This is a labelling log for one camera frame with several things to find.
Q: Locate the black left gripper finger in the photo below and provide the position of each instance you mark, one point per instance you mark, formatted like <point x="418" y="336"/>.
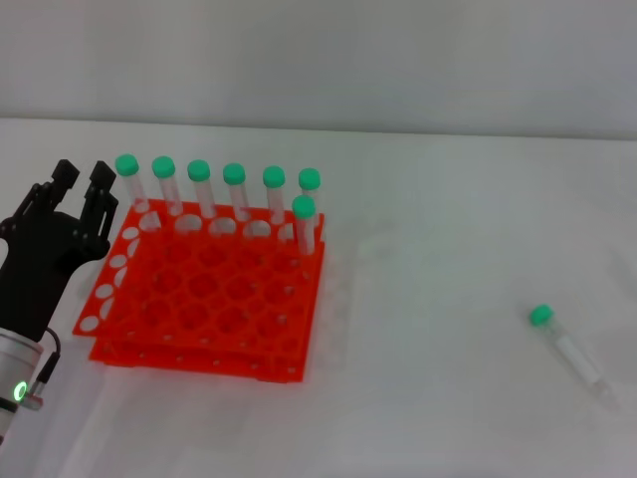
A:
<point x="64" y="174"/>
<point x="102" y="179"/>

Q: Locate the orange test tube rack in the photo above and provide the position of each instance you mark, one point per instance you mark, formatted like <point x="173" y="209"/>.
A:
<point x="149" y="279"/>

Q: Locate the green-capped clear test tube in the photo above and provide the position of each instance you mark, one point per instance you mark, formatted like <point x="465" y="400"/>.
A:
<point x="234" y="173"/>
<point x="309" y="178"/>
<point x="127" y="164"/>
<point x="303" y="207"/>
<point x="274" y="176"/>
<point x="199" y="170"/>
<point x="572" y="348"/>
<point x="163" y="167"/>

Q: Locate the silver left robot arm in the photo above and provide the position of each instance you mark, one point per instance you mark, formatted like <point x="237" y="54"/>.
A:
<point x="15" y="363"/>

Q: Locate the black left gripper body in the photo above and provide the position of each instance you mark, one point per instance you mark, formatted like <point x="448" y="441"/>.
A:
<point x="35" y="269"/>

